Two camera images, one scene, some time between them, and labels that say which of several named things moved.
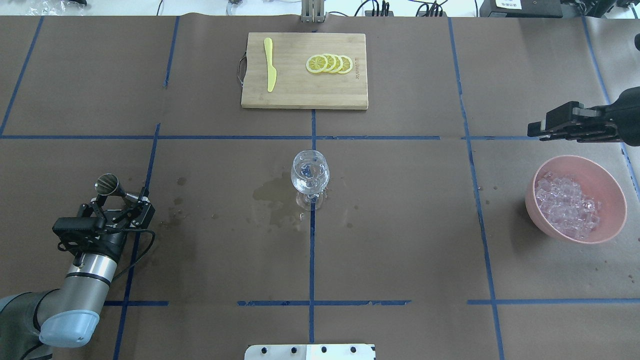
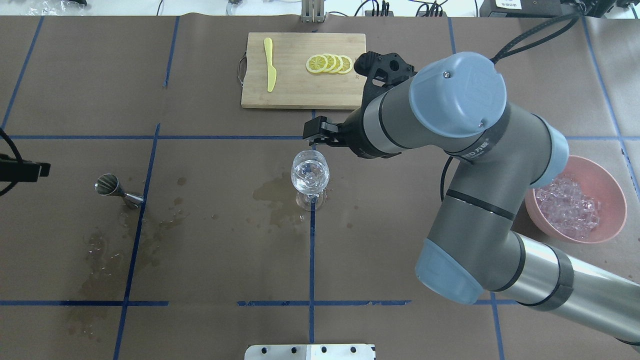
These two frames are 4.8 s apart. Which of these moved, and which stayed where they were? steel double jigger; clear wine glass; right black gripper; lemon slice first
Moved: right black gripper
Stayed: lemon slice first; steel double jigger; clear wine glass
